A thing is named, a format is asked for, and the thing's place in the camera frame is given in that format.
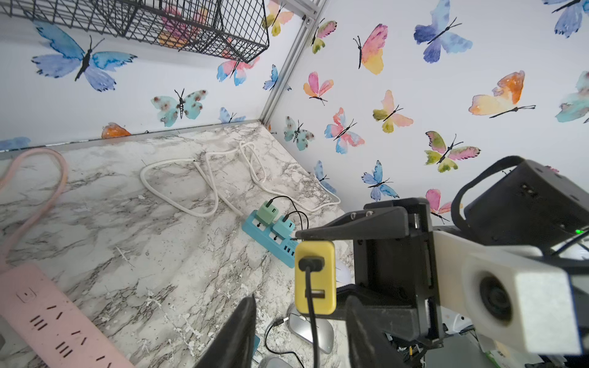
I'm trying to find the pink power strip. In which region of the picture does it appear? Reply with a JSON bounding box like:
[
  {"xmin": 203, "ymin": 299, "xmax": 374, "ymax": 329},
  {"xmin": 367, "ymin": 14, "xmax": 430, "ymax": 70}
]
[{"xmin": 1, "ymin": 264, "xmax": 133, "ymax": 368}]

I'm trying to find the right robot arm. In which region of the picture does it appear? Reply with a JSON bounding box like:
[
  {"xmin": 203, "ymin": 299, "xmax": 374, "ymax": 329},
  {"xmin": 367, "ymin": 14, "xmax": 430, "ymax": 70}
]
[{"xmin": 296, "ymin": 156, "xmax": 588, "ymax": 356}]

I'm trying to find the silver mouse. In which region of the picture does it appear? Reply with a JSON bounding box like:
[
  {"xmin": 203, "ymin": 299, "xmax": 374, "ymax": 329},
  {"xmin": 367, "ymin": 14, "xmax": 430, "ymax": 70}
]
[{"xmin": 287, "ymin": 314, "xmax": 335, "ymax": 355}]

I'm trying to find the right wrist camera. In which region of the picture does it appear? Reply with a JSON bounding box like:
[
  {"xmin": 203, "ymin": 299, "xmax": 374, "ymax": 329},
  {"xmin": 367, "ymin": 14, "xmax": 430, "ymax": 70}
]
[{"xmin": 433, "ymin": 231, "xmax": 588, "ymax": 355}]

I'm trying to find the black cable teal strip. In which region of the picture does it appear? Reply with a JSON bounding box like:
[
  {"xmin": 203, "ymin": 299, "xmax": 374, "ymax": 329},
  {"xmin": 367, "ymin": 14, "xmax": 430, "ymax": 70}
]
[{"xmin": 265, "ymin": 195, "xmax": 311, "ymax": 233}]

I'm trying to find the green plug on teal strip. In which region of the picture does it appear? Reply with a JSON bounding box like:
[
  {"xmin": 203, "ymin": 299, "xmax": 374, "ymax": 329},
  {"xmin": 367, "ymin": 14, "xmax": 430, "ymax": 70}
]
[{"xmin": 256, "ymin": 199, "xmax": 279, "ymax": 225}]

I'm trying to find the white power cord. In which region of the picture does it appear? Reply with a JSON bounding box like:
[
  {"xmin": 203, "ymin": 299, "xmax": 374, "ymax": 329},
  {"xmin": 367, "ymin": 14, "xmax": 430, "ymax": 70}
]
[{"xmin": 139, "ymin": 140, "xmax": 342, "ymax": 219}]

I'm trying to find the black wire wall basket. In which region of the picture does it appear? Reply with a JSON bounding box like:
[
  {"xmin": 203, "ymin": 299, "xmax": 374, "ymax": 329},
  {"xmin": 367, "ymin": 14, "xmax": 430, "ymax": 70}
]
[{"xmin": 1, "ymin": 0, "xmax": 269, "ymax": 62}]

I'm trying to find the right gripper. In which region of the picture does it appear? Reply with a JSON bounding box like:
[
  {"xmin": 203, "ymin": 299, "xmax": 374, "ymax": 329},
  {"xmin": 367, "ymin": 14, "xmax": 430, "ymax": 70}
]
[{"xmin": 294, "ymin": 198, "xmax": 444, "ymax": 367}]

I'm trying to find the yellow green charger plug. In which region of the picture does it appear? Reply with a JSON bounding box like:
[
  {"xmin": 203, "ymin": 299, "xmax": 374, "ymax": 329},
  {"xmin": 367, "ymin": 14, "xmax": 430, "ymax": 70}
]
[{"xmin": 294, "ymin": 241, "xmax": 337, "ymax": 316}]

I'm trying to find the teal power strip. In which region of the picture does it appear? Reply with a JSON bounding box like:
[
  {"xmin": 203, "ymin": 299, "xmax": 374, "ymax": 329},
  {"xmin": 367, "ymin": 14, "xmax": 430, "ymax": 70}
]
[{"xmin": 242, "ymin": 211, "xmax": 299, "ymax": 268}]

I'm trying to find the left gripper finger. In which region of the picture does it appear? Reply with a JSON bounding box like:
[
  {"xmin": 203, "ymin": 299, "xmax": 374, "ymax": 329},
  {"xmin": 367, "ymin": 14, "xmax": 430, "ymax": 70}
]
[{"xmin": 195, "ymin": 295, "xmax": 256, "ymax": 368}]

